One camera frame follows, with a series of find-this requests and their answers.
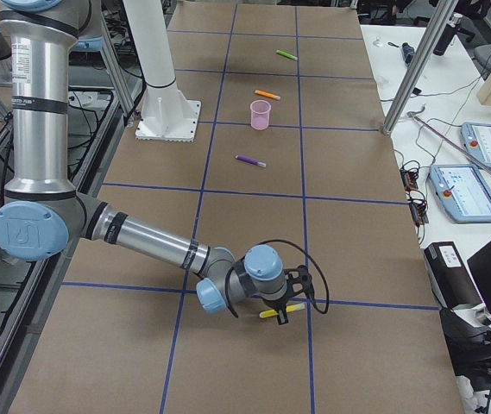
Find near blue teach pendant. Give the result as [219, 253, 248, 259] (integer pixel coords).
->
[429, 164, 491, 223]

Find purple marker pen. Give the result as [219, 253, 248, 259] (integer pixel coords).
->
[235, 154, 267, 168]

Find black cardboard box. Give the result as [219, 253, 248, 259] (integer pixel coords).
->
[424, 241, 482, 311]

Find aluminium frame post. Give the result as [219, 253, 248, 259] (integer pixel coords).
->
[381, 0, 458, 135]

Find yellow marker pen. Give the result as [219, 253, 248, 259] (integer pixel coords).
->
[259, 303, 305, 319]

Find black water bottle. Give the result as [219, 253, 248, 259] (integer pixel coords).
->
[433, 13, 463, 56]

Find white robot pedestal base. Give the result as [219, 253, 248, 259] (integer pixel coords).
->
[123, 0, 201, 142]

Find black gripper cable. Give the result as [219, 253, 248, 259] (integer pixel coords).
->
[223, 239, 331, 319]

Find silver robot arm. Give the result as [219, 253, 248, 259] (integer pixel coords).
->
[0, 1, 293, 323]

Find orange marker pen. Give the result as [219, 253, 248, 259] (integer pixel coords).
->
[254, 89, 281, 101]

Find green marker pen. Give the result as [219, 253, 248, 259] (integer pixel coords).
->
[275, 49, 298, 61]

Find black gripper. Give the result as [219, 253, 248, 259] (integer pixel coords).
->
[260, 292, 290, 325]

